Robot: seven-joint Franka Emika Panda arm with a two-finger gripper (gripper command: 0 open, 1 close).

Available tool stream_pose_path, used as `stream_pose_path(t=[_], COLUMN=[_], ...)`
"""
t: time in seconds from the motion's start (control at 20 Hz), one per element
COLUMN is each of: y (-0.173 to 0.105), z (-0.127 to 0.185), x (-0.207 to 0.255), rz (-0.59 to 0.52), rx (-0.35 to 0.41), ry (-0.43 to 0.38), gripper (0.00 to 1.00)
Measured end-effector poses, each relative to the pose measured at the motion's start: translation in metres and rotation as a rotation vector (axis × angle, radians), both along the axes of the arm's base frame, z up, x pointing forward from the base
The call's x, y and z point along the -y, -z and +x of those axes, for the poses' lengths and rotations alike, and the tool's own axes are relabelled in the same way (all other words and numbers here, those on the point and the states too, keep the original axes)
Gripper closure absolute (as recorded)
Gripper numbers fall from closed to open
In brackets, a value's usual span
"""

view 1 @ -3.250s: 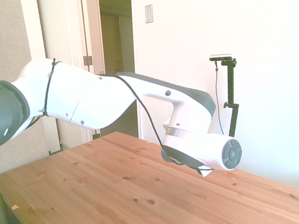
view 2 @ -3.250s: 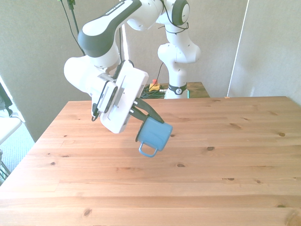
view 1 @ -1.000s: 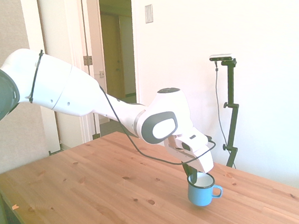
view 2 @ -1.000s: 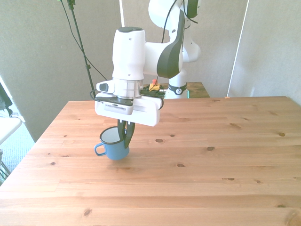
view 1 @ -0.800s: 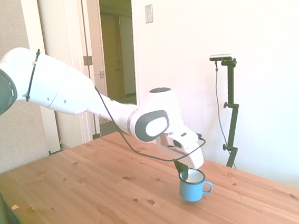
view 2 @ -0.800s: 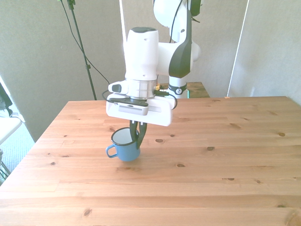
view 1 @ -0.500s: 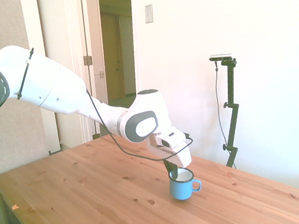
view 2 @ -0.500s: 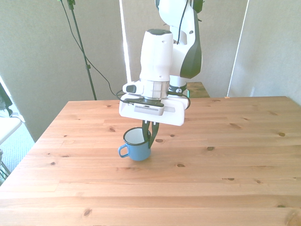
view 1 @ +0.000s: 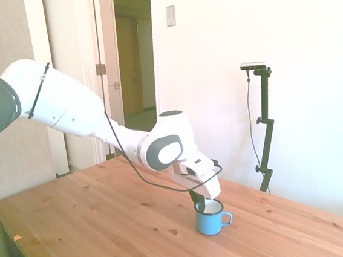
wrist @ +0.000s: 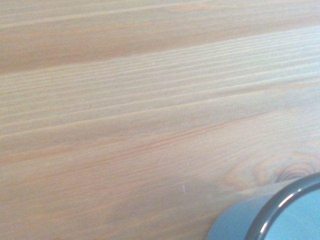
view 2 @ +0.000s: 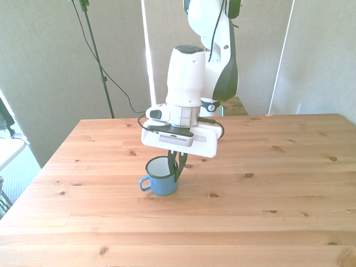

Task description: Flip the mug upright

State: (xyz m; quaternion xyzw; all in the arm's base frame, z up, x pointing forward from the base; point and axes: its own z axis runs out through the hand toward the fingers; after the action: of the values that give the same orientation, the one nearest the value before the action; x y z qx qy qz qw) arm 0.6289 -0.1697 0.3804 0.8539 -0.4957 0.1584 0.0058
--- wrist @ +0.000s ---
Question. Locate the blue enamel mug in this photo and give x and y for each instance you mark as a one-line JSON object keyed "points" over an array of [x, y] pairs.
{"points": [[287, 217]]}

